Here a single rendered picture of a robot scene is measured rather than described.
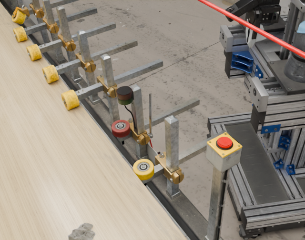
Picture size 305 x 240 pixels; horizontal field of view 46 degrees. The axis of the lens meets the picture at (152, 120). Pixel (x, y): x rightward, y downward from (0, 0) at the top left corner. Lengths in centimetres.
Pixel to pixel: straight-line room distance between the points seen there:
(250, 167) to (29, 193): 140
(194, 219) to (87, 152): 50
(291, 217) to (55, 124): 135
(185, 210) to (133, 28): 296
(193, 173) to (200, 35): 190
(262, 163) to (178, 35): 205
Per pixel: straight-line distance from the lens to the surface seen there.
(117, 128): 154
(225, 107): 305
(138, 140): 155
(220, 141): 102
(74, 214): 131
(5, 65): 213
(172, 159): 136
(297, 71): 161
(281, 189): 227
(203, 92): 319
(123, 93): 139
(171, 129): 125
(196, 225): 147
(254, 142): 249
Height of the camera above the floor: 195
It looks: 42 degrees down
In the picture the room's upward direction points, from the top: 4 degrees counter-clockwise
